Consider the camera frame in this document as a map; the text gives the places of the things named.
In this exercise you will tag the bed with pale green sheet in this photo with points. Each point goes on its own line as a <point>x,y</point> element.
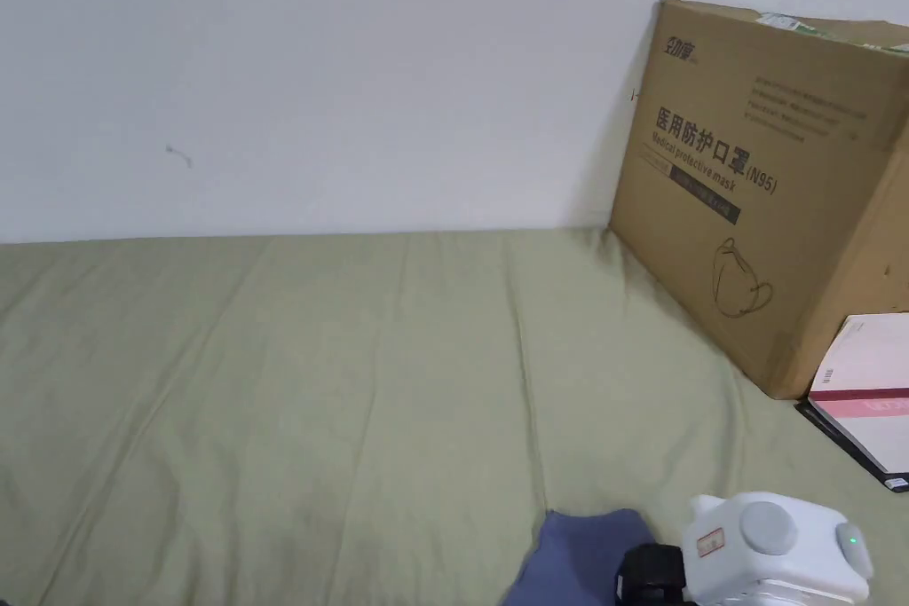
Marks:
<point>298,379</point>

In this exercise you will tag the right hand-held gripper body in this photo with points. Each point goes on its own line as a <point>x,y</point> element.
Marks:
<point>767,556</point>

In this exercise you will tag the white and pink box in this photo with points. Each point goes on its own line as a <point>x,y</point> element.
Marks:
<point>863,407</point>

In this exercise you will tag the large printed cardboard carton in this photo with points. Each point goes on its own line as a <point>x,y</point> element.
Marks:
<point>781,208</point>

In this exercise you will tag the flat black box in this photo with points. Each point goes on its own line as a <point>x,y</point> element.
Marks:
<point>852,446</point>

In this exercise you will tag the dark blue shirt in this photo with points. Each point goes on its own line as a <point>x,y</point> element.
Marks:
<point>568,556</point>

